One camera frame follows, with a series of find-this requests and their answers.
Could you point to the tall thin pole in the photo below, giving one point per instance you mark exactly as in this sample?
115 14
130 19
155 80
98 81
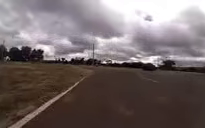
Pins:
93 51

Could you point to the low distant bushes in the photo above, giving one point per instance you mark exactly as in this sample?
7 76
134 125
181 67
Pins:
123 64

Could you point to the dark asphalt road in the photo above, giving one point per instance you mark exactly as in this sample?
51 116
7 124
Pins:
123 100

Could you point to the lone dark tree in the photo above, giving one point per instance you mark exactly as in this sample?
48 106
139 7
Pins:
168 64

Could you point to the pale concrete kerb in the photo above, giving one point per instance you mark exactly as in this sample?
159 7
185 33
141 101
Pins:
46 105

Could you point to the dry brown grass field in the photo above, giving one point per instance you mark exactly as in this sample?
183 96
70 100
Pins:
26 86

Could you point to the row of dark trees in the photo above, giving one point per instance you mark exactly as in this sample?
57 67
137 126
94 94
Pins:
18 53

